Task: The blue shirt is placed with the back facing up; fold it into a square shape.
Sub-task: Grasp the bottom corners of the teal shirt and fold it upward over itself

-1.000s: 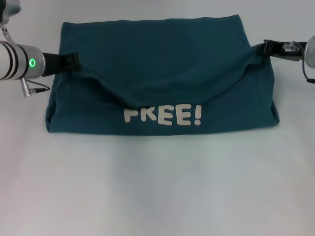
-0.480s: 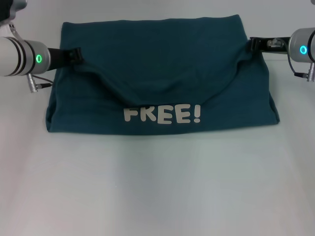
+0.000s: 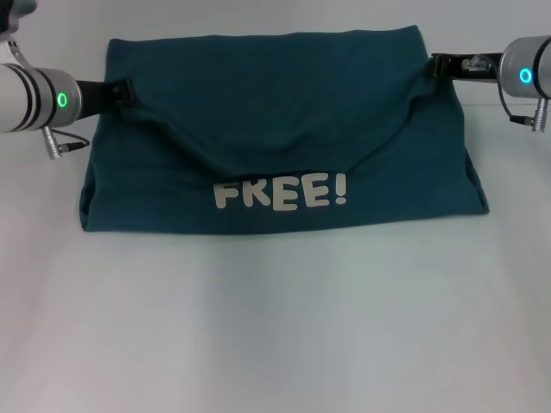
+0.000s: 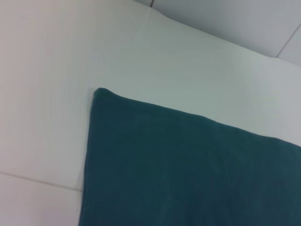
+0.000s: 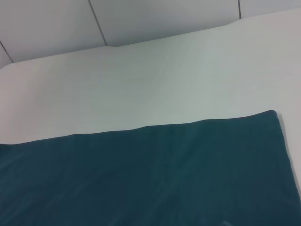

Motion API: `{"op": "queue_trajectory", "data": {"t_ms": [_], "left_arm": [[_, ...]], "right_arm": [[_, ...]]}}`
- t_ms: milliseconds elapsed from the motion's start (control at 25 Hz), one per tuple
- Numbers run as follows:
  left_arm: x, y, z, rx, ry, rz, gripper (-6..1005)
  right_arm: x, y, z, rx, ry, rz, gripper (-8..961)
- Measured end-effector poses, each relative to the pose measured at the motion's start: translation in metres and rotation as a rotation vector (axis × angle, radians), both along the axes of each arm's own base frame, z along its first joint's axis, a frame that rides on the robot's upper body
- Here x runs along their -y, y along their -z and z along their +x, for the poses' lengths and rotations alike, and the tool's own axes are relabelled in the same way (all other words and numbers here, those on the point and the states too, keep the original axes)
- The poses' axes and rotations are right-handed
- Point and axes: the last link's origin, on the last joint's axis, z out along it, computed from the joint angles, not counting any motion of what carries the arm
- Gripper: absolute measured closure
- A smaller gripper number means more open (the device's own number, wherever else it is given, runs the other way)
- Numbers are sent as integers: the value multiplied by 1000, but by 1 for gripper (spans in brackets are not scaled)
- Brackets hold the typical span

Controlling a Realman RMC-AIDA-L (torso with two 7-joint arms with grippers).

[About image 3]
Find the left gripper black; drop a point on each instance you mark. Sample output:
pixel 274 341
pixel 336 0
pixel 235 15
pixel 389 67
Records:
pixel 97 96

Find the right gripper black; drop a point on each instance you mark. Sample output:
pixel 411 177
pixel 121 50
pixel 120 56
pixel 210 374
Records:
pixel 456 73

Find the blue t-shirt with white print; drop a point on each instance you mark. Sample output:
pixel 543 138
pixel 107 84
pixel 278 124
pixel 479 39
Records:
pixel 275 107

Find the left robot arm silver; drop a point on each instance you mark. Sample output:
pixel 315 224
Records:
pixel 34 99

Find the right gripper silver knob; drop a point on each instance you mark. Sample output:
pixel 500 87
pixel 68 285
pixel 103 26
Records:
pixel 473 63

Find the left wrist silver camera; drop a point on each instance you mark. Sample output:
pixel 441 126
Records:
pixel 23 10

